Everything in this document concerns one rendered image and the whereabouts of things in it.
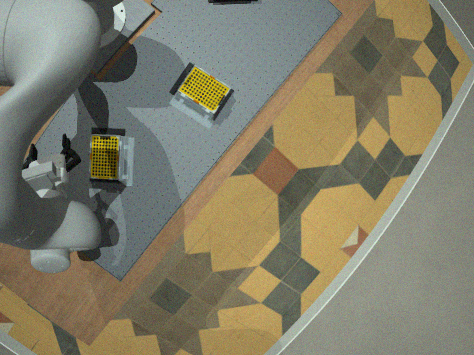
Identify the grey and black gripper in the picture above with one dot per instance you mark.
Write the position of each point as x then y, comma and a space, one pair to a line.
63, 170

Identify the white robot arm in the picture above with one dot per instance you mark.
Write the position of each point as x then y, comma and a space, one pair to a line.
47, 49

